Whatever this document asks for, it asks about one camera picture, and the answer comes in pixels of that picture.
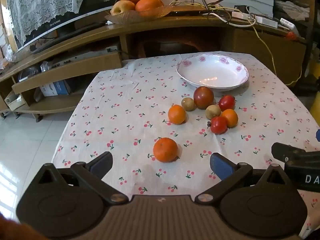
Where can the large orange mandarin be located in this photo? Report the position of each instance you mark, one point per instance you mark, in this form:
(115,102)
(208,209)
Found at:
(165,150)

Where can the long white power strip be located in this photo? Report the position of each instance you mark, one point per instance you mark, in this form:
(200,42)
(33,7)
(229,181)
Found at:
(260,20)

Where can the small red tomato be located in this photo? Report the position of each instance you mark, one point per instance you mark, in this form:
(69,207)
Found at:
(227,102)
(218,125)

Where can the wooden television cabinet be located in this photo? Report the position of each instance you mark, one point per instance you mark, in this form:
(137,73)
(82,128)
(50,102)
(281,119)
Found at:
(105,33)

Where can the small orange mandarin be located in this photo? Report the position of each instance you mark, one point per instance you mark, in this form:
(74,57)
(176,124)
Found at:
(177,114)
(231,117)

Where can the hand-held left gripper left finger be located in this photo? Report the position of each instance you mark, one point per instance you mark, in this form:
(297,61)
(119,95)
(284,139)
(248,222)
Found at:
(101,165)

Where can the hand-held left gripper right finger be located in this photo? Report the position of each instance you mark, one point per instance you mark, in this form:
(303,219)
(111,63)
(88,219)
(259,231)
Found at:
(221,166)

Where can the dark storage shelf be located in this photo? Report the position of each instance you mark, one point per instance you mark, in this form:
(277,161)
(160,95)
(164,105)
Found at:
(295,2)

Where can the glass fruit dish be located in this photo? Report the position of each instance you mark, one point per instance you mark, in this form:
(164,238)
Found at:
(135,17)

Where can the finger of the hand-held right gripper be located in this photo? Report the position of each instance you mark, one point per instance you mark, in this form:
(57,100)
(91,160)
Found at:
(283,151)
(318,135)

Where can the large dark red tomato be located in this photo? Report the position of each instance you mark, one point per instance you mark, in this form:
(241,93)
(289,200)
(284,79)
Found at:
(203,97)

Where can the silver media player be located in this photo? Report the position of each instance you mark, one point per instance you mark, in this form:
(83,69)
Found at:
(82,56)

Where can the white lace cloth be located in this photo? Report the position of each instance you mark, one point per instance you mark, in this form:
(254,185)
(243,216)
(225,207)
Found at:
(45,5)

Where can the small red object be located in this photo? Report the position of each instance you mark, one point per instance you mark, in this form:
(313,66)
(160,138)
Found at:
(290,35)

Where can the black power adapter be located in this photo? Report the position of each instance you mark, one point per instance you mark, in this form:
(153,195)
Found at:
(240,8)

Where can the blue and white box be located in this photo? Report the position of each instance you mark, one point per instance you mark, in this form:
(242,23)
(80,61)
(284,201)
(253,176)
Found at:
(56,88)

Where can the yellow apple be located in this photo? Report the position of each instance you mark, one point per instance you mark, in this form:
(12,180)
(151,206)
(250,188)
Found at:
(122,7)

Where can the cherry print tablecloth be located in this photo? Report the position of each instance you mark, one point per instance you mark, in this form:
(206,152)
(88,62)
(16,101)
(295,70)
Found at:
(125,120)

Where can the small tan round fruit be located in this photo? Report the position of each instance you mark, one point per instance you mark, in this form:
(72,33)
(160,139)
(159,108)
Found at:
(188,104)
(213,111)

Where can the white floral plate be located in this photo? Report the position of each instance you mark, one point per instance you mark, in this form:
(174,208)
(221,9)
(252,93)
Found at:
(212,72)

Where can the short white power strip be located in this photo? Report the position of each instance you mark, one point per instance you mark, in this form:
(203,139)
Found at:
(287,23)

